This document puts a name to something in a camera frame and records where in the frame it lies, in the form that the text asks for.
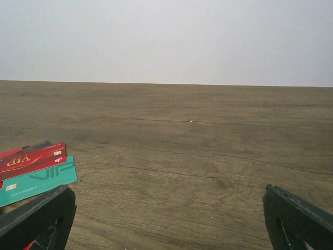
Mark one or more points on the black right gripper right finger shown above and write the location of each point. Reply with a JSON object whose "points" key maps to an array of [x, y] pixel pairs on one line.
{"points": [[293, 223]]}

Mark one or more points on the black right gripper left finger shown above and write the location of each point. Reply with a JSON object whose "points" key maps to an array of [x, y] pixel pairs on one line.
{"points": [[42, 223]]}

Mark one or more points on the teal VIP card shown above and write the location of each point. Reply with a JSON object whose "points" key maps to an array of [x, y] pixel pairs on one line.
{"points": [[34, 183]]}

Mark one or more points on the red VIP card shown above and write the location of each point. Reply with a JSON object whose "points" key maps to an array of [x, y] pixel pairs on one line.
{"points": [[26, 162]]}

